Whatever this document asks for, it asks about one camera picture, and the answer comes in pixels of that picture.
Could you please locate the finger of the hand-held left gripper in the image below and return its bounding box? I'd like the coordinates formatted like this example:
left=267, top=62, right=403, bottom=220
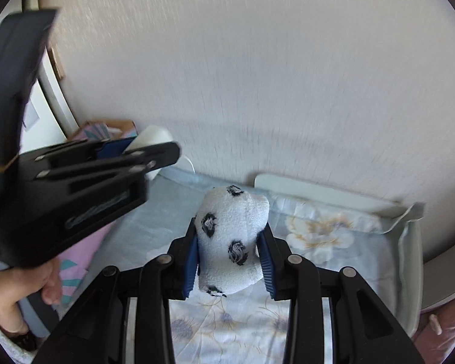
left=34, top=137, right=135, bottom=162
left=36, top=141, right=181, bottom=183

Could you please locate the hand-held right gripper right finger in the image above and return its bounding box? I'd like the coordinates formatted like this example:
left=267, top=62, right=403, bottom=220
left=256, top=227, right=425, bottom=364

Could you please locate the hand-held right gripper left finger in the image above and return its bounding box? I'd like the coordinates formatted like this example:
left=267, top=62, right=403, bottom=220
left=32, top=216, right=201, bottom=364

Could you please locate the white charger adapter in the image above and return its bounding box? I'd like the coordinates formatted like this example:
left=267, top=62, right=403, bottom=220
left=124, top=124, right=175, bottom=180

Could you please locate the white spotted plush ball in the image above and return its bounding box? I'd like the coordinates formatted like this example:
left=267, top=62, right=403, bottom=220
left=194, top=185, right=270, bottom=297

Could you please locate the person's left forearm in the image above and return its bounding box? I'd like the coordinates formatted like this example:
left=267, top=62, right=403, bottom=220
left=0, top=303, right=35, bottom=364

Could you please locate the person's left hand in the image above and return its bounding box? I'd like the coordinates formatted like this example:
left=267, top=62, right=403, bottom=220
left=0, top=260, right=63, bottom=334

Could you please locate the light blue floral sheet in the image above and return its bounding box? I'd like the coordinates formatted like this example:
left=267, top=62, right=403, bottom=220
left=17, top=167, right=420, bottom=364

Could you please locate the black wristband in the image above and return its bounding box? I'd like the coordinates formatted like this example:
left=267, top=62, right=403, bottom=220
left=11, top=330, right=39, bottom=351

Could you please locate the wooden wall block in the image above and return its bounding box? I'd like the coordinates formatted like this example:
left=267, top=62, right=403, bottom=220
left=47, top=45, right=65, bottom=82

